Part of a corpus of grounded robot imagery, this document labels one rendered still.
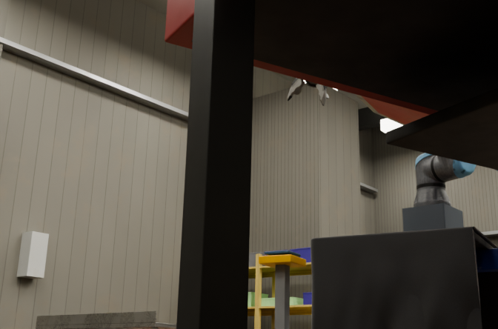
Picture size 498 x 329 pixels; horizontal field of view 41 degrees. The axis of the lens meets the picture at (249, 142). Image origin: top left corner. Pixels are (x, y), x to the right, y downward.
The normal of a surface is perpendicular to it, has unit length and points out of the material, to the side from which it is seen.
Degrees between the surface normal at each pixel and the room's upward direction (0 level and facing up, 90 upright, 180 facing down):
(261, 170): 90
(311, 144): 90
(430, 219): 90
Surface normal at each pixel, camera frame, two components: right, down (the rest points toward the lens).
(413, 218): -0.65, -0.26
